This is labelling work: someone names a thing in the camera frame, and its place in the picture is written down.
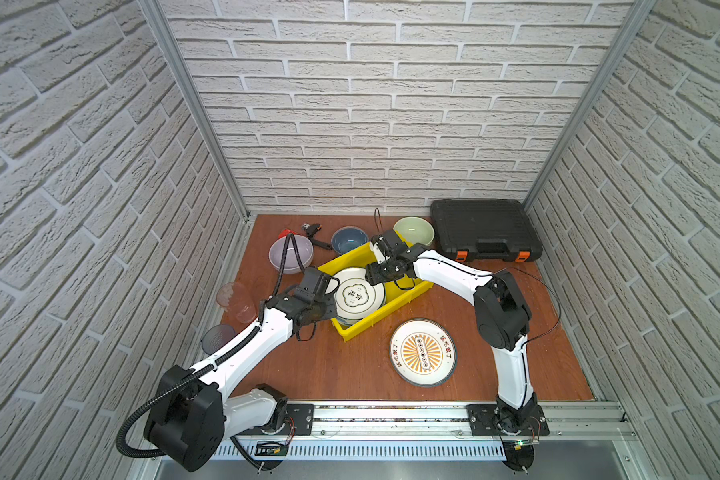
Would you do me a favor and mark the yellow plastic bin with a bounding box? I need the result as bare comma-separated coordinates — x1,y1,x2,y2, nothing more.
318,243,434,342

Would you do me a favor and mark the white plate teal quatrefoil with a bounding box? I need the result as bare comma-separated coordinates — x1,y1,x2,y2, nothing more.
334,267,386,327

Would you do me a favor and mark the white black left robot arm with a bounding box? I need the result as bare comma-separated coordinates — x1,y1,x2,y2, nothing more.
140,277,338,472

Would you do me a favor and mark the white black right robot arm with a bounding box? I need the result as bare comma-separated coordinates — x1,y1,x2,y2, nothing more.
366,244,538,432

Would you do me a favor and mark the pale green ceramic bowl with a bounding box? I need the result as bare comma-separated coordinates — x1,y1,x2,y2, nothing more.
393,216,435,247

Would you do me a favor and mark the lavender ceramic bowl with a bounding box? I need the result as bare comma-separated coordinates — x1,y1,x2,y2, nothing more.
268,235,314,275

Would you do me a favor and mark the dark blue glazed bowl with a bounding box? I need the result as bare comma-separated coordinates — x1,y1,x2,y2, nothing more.
331,226,369,256

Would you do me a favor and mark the black plastic tool case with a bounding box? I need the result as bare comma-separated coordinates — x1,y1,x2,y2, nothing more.
430,199,543,263

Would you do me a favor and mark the clear pink plastic cup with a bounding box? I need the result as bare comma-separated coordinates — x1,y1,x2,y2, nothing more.
216,281,258,325

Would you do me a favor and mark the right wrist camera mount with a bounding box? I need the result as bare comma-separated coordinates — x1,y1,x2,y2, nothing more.
370,230,409,263

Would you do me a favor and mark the black handled tool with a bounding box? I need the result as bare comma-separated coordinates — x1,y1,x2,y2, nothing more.
302,223,333,251

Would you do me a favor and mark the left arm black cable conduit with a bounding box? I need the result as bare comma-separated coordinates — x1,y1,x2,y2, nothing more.
115,232,307,460

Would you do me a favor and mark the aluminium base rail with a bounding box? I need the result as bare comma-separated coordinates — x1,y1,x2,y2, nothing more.
215,400,637,463

